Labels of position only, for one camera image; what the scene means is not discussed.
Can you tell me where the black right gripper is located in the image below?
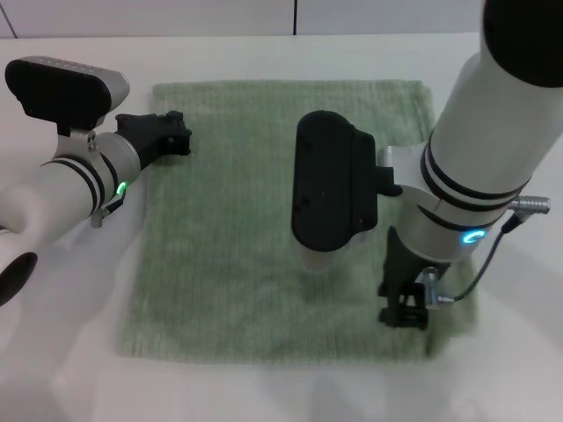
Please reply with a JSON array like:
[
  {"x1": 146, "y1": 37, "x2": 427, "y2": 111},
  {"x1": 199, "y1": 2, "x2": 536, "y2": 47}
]
[{"x1": 379, "y1": 225, "x2": 442, "y2": 331}]

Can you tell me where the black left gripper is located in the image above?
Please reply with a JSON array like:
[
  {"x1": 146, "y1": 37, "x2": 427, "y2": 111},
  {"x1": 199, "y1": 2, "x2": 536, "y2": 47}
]
[{"x1": 115, "y1": 110, "x2": 195, "y2": 171}]

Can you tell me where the green terry towel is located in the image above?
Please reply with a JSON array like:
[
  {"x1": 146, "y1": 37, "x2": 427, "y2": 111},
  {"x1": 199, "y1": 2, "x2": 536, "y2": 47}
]
[{"x1": 114, "y1": 78, "x2": 480, "y2": 367}]

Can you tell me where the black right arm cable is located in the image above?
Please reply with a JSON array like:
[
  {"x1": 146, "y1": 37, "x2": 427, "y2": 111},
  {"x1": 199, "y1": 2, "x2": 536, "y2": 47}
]
[{"x1": 420, "y1": 196, "x2": 552, "y2": 308}]

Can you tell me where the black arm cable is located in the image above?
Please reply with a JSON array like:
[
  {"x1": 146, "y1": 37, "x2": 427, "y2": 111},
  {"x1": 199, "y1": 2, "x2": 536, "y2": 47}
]
[
  {"x1": 91, "y1": 192, "x2": 128, "y2": 229},
  {"x1": 420, "y1": 196, "x2": 552, "y2": 308}
]

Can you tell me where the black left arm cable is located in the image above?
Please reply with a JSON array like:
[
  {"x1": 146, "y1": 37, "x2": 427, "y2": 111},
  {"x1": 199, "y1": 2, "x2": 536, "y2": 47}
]
[{"x1": 91, "y1": 192, "x2": 128, "y2": 229}]

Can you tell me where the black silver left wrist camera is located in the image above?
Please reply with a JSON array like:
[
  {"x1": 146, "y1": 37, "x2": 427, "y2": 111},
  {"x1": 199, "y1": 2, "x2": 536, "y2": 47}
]
[{"x1": 4, "y1": 55, "x2": 131, "y2": 156}]

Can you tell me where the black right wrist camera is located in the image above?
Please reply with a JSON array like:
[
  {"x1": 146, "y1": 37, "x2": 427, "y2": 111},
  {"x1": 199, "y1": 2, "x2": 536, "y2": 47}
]
[{"x1": 290, "y1": 110, "x2": 404, "y2": 272}]

